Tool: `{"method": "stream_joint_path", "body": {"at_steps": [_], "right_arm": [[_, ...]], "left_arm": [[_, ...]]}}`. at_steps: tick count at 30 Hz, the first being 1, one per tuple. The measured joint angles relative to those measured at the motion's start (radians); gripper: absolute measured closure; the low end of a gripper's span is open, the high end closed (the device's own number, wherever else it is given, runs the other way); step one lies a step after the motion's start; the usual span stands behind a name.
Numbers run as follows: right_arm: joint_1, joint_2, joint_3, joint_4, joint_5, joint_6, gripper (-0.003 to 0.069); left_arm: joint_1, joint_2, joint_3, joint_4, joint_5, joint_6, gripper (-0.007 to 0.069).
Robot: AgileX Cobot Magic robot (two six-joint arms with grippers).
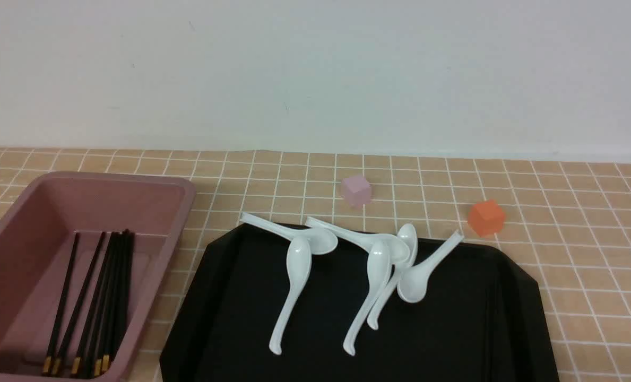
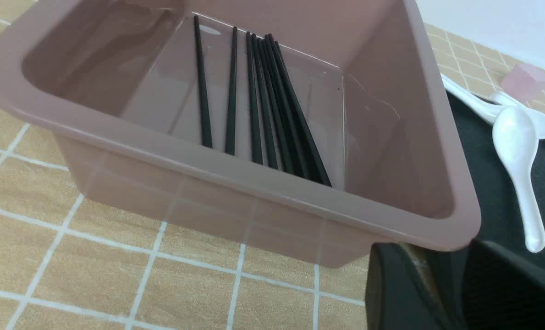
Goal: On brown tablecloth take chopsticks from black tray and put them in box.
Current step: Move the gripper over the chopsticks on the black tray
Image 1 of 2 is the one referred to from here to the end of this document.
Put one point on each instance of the pink cube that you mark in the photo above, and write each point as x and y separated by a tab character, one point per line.
356	190

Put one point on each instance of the white soup spoon far left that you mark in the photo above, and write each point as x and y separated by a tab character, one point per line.
321	241

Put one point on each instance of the white soup spoon long left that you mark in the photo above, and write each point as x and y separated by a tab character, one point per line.
298	265

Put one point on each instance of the white soup spoon long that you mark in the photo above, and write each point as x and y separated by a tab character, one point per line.
298	265
379	272

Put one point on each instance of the white soup spoon long middle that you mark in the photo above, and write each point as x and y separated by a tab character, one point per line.
379	272

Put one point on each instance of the white soup spoon inner right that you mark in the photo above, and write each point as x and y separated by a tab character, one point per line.
408	235

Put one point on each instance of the white soup spoon upper middle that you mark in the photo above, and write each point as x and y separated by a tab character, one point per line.
400	251

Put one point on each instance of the white soup spoon far right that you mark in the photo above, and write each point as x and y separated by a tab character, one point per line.
412	286

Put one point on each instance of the orange cube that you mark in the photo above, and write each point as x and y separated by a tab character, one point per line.
486	218

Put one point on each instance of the black plastic tray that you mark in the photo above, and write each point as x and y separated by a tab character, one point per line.
482	319

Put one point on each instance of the black chopstick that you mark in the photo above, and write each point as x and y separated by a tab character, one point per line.
88	358
87	255
120	300
58	319
111	302

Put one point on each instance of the black chopstick rightmost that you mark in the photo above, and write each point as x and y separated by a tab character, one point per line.
120	300

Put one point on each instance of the pink plastic bin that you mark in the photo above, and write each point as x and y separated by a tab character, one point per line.
36	236

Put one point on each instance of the black chopstick leftmost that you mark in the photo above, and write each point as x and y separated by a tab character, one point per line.
58	319

